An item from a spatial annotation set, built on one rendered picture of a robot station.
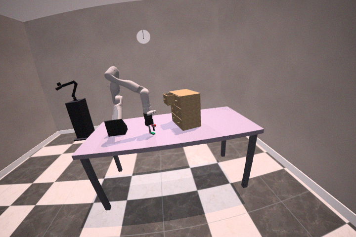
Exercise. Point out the small wooden chest of drawers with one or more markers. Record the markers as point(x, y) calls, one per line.
point(190, 109)

